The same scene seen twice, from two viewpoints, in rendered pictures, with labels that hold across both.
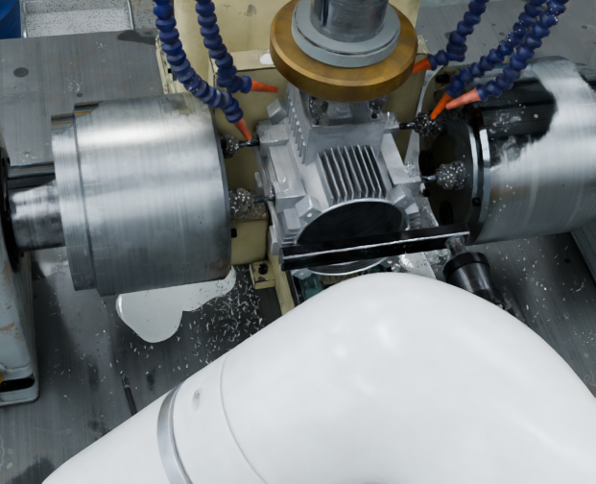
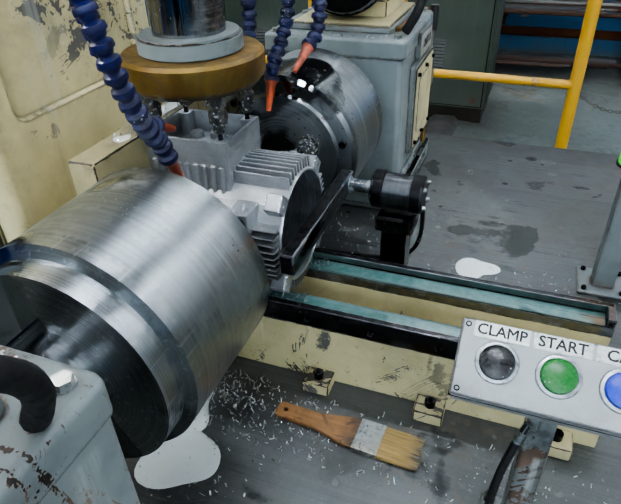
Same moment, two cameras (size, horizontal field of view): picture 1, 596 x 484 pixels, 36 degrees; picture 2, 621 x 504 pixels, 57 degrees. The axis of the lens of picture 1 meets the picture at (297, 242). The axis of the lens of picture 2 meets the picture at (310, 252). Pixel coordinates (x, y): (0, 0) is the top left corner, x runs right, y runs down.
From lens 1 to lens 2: 0.77 m
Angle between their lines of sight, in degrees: 40
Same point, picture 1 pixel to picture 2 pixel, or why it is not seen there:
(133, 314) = (169, 474)
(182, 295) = not seen: hidden behind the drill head
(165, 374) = (257, 479)
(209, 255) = (258, 285)
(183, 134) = (152, 187)
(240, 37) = (57, 166)
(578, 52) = not seen: hidden behind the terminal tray
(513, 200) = (359, 128)
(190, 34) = (14, 180)
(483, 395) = not seen: outside the picture
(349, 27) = (214, 14)
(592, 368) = (434, 237)
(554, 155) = (353, 87)
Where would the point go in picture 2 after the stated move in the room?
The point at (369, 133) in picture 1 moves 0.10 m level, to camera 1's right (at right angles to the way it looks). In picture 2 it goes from (253, 132) to (300, 111)
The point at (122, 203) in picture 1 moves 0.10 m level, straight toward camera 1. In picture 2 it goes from (169, 273) to (270, 297)
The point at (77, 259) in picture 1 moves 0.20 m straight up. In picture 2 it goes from (166, 378) to (116, 168)
